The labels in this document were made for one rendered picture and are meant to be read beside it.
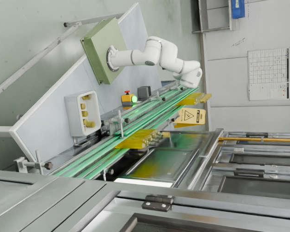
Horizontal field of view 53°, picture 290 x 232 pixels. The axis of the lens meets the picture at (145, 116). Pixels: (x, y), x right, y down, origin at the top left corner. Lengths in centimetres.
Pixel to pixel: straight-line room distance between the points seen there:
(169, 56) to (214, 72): 586
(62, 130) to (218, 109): 639
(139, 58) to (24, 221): 125
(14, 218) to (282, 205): 53
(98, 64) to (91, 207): 124
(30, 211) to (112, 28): 140
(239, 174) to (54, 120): 100
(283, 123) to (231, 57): 201
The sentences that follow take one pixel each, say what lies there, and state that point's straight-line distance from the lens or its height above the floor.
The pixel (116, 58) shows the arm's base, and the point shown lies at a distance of 180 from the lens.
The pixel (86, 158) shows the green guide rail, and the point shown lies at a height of 91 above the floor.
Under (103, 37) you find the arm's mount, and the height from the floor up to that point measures 84.
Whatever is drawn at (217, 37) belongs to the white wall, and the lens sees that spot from 751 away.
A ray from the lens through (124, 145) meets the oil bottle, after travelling 173.
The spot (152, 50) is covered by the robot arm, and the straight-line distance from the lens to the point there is 170.
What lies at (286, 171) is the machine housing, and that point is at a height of 181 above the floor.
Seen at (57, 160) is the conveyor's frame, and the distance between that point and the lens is 148.
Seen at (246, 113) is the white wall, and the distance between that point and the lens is 765.
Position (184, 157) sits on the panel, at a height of 126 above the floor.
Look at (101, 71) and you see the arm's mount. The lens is 181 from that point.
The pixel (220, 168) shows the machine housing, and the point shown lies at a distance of 170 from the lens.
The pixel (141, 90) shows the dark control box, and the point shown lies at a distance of 233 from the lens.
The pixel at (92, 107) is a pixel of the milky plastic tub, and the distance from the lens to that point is 170.
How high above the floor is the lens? 179
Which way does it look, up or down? 25 degrees down
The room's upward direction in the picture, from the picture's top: 90 degrees clockwise
